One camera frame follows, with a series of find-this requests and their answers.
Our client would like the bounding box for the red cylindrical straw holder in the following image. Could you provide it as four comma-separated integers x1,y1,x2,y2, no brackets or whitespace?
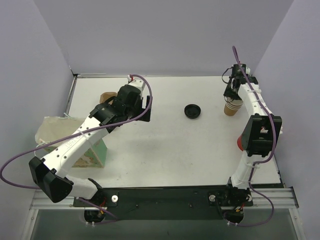
236,135,244,151

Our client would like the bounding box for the aluminium front rail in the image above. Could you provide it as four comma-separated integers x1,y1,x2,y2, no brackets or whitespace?
29,186,300,211

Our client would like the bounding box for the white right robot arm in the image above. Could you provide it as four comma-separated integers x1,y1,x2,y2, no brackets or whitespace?
223,64,282,189

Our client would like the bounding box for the black plastic cup lid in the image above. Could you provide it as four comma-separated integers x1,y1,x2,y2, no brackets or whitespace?
184,104,201,120

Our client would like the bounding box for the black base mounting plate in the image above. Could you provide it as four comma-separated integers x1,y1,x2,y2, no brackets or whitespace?
72,187,254,221

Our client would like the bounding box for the stack of brown paper cups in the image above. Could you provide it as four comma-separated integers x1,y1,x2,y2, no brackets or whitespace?
223,100,243,117

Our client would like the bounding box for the green paper takeout bag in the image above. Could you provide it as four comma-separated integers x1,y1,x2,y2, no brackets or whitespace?
35,115,108,168

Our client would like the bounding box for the brown pulp cup carrier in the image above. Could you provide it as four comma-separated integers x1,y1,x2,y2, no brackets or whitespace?
99,92,117,104

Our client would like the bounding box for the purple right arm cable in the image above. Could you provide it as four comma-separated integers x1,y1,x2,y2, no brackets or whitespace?
232,45,278,227

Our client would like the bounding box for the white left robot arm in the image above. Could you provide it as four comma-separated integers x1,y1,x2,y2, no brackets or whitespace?
29,80,152,206

